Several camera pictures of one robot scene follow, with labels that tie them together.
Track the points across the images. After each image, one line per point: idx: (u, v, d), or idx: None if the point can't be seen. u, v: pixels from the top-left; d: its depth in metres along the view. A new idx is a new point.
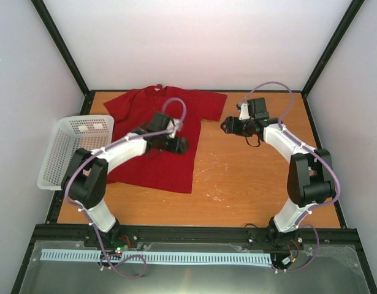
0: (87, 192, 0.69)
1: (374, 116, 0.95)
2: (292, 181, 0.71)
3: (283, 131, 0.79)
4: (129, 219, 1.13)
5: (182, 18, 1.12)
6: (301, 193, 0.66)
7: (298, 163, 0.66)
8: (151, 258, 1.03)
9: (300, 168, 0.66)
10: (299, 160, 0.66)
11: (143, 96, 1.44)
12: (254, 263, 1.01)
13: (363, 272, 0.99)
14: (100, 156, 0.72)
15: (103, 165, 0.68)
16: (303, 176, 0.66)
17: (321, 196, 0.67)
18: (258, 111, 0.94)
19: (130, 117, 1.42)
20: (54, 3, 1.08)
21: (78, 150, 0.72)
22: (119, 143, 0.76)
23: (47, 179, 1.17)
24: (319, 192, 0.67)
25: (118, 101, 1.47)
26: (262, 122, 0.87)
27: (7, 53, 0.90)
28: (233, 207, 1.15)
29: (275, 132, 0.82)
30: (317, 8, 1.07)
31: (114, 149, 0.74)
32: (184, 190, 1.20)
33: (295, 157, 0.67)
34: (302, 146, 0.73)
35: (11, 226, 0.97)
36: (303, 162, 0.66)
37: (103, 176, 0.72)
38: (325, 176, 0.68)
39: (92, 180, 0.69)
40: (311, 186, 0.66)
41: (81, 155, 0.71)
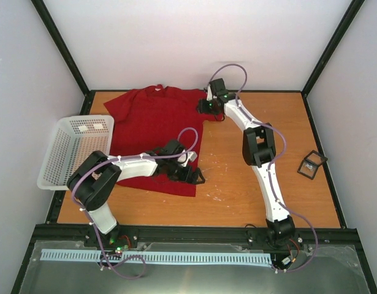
0: (92, 194, 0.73)
1: (374, 115, 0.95)
2: (245, 148, 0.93)
3: (239, 108, 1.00)
4: (129, 219, 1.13)
5: (182, 18, 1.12)
6: (251, 156, 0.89)
7: (249, 136, 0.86)
8: (151, 258, 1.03)
9: (249, 139, 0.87)
10: (249, 133, 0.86)
11: (143, 97, 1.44)
12: (254, 263, 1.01)
13: (362, 272, 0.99)
14: (115, 162, 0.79)
15: (116, 171, 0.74)
16: (252, 145, 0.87)
17: (266, 158, 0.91)
18: (218, 89, 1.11)
19: (130, 117, 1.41)
20: (54, 4, 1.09)
21: (96, 152, 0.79)
22: (134, 158, 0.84)
23: (47, 179, 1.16)
24: (265, 155, 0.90)
25: (118, 102, 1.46)
26: (222, 98, 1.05)
27: (7, 52, 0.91)
28: (233, 207, 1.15)
29: (233, 108, 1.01)
30: (316, 8, 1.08)
31: (130, 162, 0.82)
32: (187, 193, 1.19)
33: (247, 131, 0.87)
34: (252, 121, 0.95)
35: (11, 226, 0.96)
36: (252, 134, 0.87)
37: (112, 182, 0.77)
38: (269, 143, 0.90)
39: (100, 184, 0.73)
40: (258, 152, 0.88)
41: (98, 157, 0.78)
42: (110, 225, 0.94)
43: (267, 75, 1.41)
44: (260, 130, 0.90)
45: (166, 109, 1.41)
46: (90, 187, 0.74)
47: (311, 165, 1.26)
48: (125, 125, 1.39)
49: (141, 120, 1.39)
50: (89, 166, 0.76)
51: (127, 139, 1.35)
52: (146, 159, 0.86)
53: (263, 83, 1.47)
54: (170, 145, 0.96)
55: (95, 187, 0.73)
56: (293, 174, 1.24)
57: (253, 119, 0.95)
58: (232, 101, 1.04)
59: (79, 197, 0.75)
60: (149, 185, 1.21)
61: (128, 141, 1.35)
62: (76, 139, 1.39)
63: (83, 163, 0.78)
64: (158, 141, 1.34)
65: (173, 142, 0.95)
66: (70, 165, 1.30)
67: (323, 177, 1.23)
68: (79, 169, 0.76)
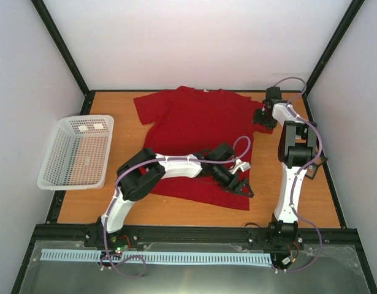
0: (136, 187, 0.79)
1: (374, 115, 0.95)
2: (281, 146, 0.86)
3: (288, 107, 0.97)
4: (129, 219, 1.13)
5: (182, 18, 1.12)
6: (286, 152, 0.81)
7: (287, 128, 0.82)
8: (151, 258, 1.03)
9: (288, 133, 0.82)
10: (290, 126, 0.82)
11: (175, 104, 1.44)
12: (254, 263, 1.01)
13: (363, 272, 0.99)
14: (161, 162, 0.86)
15: (160, 172, 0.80)
16: (290, 139, 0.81)
17: (301, 160, 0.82)
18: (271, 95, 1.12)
19: (169, 120, 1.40)
20: (55, 4, 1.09)
21: (147, 149, 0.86)
22: (181, 159, 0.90)
23: (47, 179, 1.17)
24: (300, 155, 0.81)
25: (148, 107, 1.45)
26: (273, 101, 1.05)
27: (7, 52, 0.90)
28: (233, 207, 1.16)
29: (281, 108, 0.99)
30: (316, 8, 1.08)
31: (175, 162, 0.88)
32: (241, 207, 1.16)
33: (287, 123, 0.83)
34: (296, 118, 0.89)
35: (11, 226, 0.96)
36: (292, 128, 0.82)
37: (156, 181, 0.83)
38: (309, 143, 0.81)
39: (146, 180, 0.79)
40: (295, 149, 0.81)
41: (148, 154, 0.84)
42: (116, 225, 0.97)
43: (268, 75, 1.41)
44: (303, 130, 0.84)
45: (201, 120, 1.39)
46: (134, 181, 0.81)
47: None
48: (157, 131, 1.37)
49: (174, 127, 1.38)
50: (138, 160, 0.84)
51: (167, 142, 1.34)
52: (192, 162, 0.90)
53: (263, 82, 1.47)
54: (218, 150, 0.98)
55: (140, 182, 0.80)
56: None
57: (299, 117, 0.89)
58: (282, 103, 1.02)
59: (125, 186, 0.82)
60: (197, 194, 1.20)
61: (171, 145, 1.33)
62: (76, 139, 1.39)
63: (134, 156, 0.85)
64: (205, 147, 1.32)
65: (222, 146, 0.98)
66: (70, 165, 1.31)
67: (323, 177, 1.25)
68: (130, 162, 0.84)
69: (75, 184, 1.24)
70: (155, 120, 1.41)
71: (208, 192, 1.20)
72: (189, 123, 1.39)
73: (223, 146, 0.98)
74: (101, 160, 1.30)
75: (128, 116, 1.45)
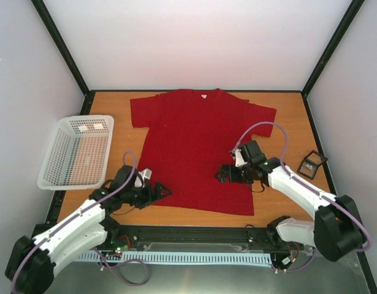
0: (30, 285, 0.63)
1: (374, 116, 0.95)
2: (319, 236, 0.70)
3: (292, 176, 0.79)
4: (129, 218, 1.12)
5: (181, 19, 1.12)
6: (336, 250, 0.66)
7: (326, 221, 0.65)
8: (149, 258, 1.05)
9: (328, 225, 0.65)
10: (326, 217, 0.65)
11: (175, 105, 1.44)
12: (254, 263, 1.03)
13: (363, 272, 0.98)
14: (45, 245, 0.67)
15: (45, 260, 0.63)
16: (334, 232, 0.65)
17: (354, 247, 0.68)
18: (254, 154, 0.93)
19: (168, 122, 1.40)
20: (54, 3, 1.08)
21: (21, 239, 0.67)
22: (70, 220, 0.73)
23: (47, 179, 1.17)
24: (352, 242, 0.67)
25: (148, 109, 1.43)
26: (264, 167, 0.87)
27: (6, 52, 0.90)
28: (233, 210, 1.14)
29: (284, 178, 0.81)
30: (316, 8, 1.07)
31: (61, 233, 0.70)
32: (244, 210, 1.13)
33: (322, 214, 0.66)
34: (321, 196, 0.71)
35: (11, 226, 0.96)
36: (331, 218, 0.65)
37: (48, 268, 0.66)
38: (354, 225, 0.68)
39: (34, 275, 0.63)
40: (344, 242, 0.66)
41: (24, 244, 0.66)
42: (102, 234, 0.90)
43: (268, 75, 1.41)
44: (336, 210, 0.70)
45: (200, 124, 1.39)
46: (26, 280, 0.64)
47: (310, 165, 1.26)
48: (155, 140, 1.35)
49: (171, 136, 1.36)
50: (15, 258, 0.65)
51: (165, 144, 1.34)
52: (87, 214, 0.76)
53: (263, 82, 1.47)
54: (119, 177, 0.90)
55: (30, 278, 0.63)
56: None
57: (322, 192, 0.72)
58: (278, 168, 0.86)
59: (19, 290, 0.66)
60: (197, 197, 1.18)
61: (170, 147, 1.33)
62: (76, 139, 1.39)
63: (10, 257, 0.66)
64: (204, 149, 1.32)
65: (120, 171, 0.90)
66: (70, 165, 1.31)
67: (323, 177, 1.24)
68: (8, 264, 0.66)
69: (75, 184, 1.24)
70: (154, 120, 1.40)
71: (208, 193, 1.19)
72: (186, 131, 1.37)
73: (122, 171, 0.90)
74: (101, 160, 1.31)
75: (128, 116, 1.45)
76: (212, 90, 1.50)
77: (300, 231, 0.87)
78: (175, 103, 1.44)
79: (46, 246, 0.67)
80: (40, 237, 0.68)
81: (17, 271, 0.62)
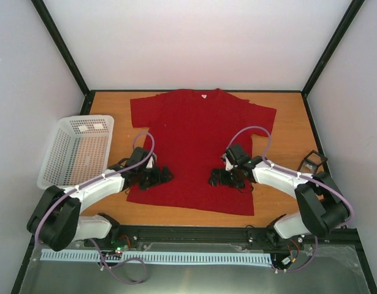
0: (57, 232, 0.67)
1: (374, 115, 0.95)
2: (304, 215, 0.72)
3: (273, 166, 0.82)
4: (128, 218, 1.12)
5: (181, 19, 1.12)
6: (322, 224, 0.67)
7: (305, 195, 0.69)
8: (149, 258, 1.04)
9: (307, 199, 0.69)
10: (304, 192, 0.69)
11: (174, 105, 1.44)
12: (254, 263, 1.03)
13: (363, 272, 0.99)
14: (74, 195, 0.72)
15: (75, 204, 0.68)
16: (315, 206, 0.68)
17: (339, 220, 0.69)
18: (238, 155, 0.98)
19: (167, 122, 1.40)
20: (54, 4, 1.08)
21: (50, 188, 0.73)
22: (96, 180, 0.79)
23: (47, 178, 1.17)
24: (337, 215, 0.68)
25: (146, 111, 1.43)
26: (248, 165, 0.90)
27: (6, 52, 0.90)
28: (233, 211, 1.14)
29: (266, 169, 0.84)
30: (316, 8, 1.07)
31: (90, 187, 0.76)
32: (244, 211, 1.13)
33: (300, 188, 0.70)
34: (300, 176, 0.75)
35: (11, 226, 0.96)
36: (309, 193, 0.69)
37: (75, 218, 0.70)
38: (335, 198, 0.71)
39: (62, 220, 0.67)
40: (328, 215, 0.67)
41: (53, 193, 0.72)
42: (107, 225, 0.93)
43: (268, 75, 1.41)
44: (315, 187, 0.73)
45: (199, 124, 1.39)
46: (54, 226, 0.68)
47: (311, 165, 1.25)
48: (154, 139, 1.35)
49: (170, 136, 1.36)
50: (44, 206, 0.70)
51: (163, 145, 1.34)
52: (111, 177, 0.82)
53: (263, 82, 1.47)
54: (135, 155, 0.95)
55: (58, 225, 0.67)
56: None
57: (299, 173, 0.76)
58: (260, 163, 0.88)
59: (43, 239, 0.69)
60: (197, 198, 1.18)
61: (169, 148, 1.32)
62: (76, 139, 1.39)
63: (37, 207, 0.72)
64: (203, 149, 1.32)
65: (137, 150, 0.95)
66: (70, 165, 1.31)
67: None
68: (35, 212, 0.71)
69: (75, 183, 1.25)
70: (153, 121, 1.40)
71: (208, 193, 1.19)
72: (184, 131, 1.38)
73: (138, 150, 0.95)
74: (101, 160, 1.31)
75: (127, 116, 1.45)
76: (212, 90, 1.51)
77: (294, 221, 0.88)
78: (173, 104, 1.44)
79: (76, 194, 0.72)
80: (69, 188, 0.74)
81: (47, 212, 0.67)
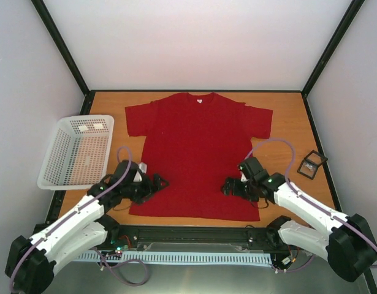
0: (30, 283, 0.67)
1: (374, 116, 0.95)
2: (334, 256, 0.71)
3: (300, 196, 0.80)
4: (128, 219, 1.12)
5: (181, 18, 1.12)
6: (354, 269, 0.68)
7: (344, 245, 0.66)
8: (149, 258, 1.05)
9: (346, 249, 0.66)
10: (342, 241, 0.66)
11: (171, 108, 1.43)
12: (254, 263, 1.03)
13: (363, 272, 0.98)
14: (43, 244, 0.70)
15: (40, 261, 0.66)
16: (351, 255, 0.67)
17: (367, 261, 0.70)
18: (256, 171, 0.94)
19: (165, 125, 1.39)
20: (54, 3, 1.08)
21: (18, 238, 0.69)
22: (68, 217, 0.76)
23: (47, 178, 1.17)
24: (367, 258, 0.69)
25: (143, 116, 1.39)
26: (269, 186, 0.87)
27: (6, 52, 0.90)
28: (236, 215, 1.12)
29: (291, 198, 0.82)
30: (317, 7, 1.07)
31: (60, 231, 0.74)
32: (247, 215, 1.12)
33: (338, 237, 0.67)
34: (333, 217, 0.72)
35: (11, 226, 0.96)
36: (347, 242, 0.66)
37: (45, 268, 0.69)
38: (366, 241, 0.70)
39: (31, 275, 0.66)
40: (359, 261, 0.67)
41: (21, 244, 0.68)
42: (102, 233, 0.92)
43: (268, 75, 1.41)
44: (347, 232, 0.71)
45: (197, 128, 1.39)
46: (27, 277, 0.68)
47: (310, 165, 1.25)
48: (152, 149, 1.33)
49: (168, 140, 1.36)
50: (13, 258, 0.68)
51: (163, 149, 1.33)
52: (84, 211, 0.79)
53: (263, 82, 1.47)
54: (118, 171, 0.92)
55: (28, 278, 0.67)
56: (293, 175, 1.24)
57: (333, 212, 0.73)
58: (283, 185, 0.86)
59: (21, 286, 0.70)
60: (198, 202, 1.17)
61: (168, 152, 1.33)
62: (76, 139, 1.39)
63: (9, 255, 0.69)
64: (203, 154, 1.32)
65: (119, 167, 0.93)
66: (70, 165, 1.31)
67: (323, 177, 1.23)
68: (8, 261, 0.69)
69: (75, 184, 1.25)
70: (151, 125, 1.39)
71: (209, 198, 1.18)
72: (182, 139, 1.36)
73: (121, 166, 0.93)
74: (101, 160, 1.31)
75: None
76: (207, 94, 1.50)
77: (309, 241, 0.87)
78: (170, 108, 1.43)
79: (42, 245, 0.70)
80: (37, 237, 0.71)
81: (15, 270, 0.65)
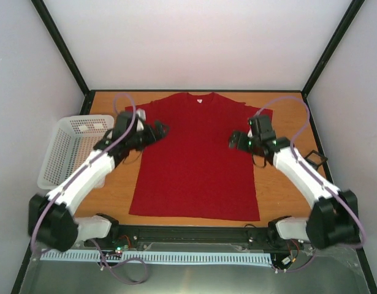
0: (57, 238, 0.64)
1: (374, 115, 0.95)
2: (311, 223, 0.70)
3: (298, 162, 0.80)
4: (128, 218, 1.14)
5: (181, 19, 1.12)
6: (325, 240, 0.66)
7: (323, 212, 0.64)
8: (149, 258, 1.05)
9: (324, 217, 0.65)
10: (323, 207, 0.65)
11: (171, 110, 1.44)
12: (254, 263, 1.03)
13: (363, 272, 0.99)
14: (60, 198, 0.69)
15: (65, 211, 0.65)
16: (327, 225, 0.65)
17: (344, 239, 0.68)
18: (263, 130, 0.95)
19: (165, 126, 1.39)
20: (54, 3, 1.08)
21: (34, 197, 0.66)
22: (81, 171, 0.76)
23: (47, 178, 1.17)
24: (342, 236, 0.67)
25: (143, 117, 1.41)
26: (271, 146, 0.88)
27: (6, 53, 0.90)
28: (237, 215, 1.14)
29: (290, 162, 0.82)
30: (317, 8, 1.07)
31: (73, 186, 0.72)
32: (247, 215, 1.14)
33: (320, 203, 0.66)
34: (324, 187, 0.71)
35: (11, 226, 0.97)
36: (329, 212, 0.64)
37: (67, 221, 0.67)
38: (350, 220, 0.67)
39: (58, 226, 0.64)
40: (335, 234, 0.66)
41: (39, 201, 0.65)
42: (107, 223, 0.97)
43: (268, 75, 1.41)
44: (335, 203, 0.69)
45: (197, 128, 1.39)
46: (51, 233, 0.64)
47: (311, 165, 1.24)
48: (152, 149, 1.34)
49: (168, 140, 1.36)
50: (33, 217, 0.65)
51: (162, 149, 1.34)
52: (95, 164, 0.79)
53: (263, 82, 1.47)
54: (119, 124, 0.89)
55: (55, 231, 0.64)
56: None
57: (325, 184, 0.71)
58: (285, 149, 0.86)
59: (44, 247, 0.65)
60: (198, 203, 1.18)
61: (168, 152, 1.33)
62: (76, 139, 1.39)
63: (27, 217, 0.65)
64: (203, 154, 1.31)
65: (119, 119, 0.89)
66: (70, 165, 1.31)
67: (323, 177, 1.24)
68: (29, 223, 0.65)
69: None
70: (151, 125, 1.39)
71: (209, 198, 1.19)
72: (182, 139, 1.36)
73: (121, 118, 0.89)
74: None
75: None
76: (207, 94, 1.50)
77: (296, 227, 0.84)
78: (170, 109, 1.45)
79: (62, 199, 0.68)
80: (53, 193, 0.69)
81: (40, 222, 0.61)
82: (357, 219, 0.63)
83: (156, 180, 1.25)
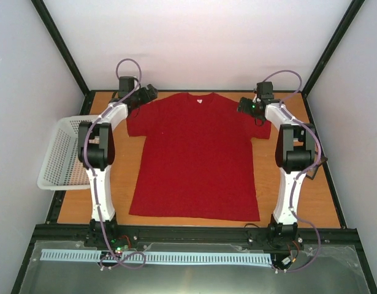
0: (104, 150, 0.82)
1: (374, 114, 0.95)
2: (277, 150, 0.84)
3: (281, 108, 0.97)
4: (130, 220, 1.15)
5: (181, 19, 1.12)
6: (284, 157, 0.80)
7: (285, 132, 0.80)
8: (151, 258, 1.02)
9: (285, 136, 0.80)
10: (285, 129, 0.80)
11: (169, 109, 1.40)
12: (254, 263, 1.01)
13: (363, 272, 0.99)
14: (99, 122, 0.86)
15: (108, 125, 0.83)
16: (287, 144, 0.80)
17: (303, 163, 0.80)
18: (265, 92, 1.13)
19: (164, 126, 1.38)
20: (54, 4, 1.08)
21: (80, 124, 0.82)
22: (108, 110, 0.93)
23: (47, 179, 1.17)
24: (301, 160, 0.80)
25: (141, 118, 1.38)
26: (266, 101, 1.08)
27: (7, 53, 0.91)
28: (237, 217, 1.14)
29: (275, 109, 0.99)
30: (316, 8, 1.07)
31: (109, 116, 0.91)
32: (247, 216, 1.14)
33: (284, 127, 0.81)
34: (292, 120, 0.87)
35: (11, 226, 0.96)
36: (289, 132, 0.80)
37: (110, 137, 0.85)
38: (308, 146, 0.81)
39: (104, 141, 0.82)
40: (294, 154, 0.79)
41: (84, 125, 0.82)
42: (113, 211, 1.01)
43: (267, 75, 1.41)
44: (299, 131, 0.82)
45: (197, 128, 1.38)
46: (98, 149, 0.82)
47: None
48: (152, 149, 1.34)
49: (167, 140, 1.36)
50: (82, 136, 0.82)
51: (161, 150, 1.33)
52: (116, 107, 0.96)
53: None
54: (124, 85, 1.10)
55: (102, 145, 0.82)
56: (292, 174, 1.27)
57: (294, 118, 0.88)
58: (275, 104, 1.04)
59: (94, 161, 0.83)
60: (199, 204, 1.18)
61: (167, 153, 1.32)
62: (76, 139, 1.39)
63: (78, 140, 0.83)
64: (203, 154, 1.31)
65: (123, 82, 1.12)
66: (70, 165, 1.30)
67: (323, 177, 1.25)
68: (79, 144, 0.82)
69: (75, 184, 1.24)
70: (150, 125, 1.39)
71: (209, 199, 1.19)
72: (181, 139, 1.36)
73: (124, 80, 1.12)
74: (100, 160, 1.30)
75: None
76: (207, 94, 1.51)
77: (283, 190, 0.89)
78: (169, 109, 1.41)
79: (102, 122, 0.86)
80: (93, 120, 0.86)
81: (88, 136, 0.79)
82: (314, 137, 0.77)
83: (155, 182, 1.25)
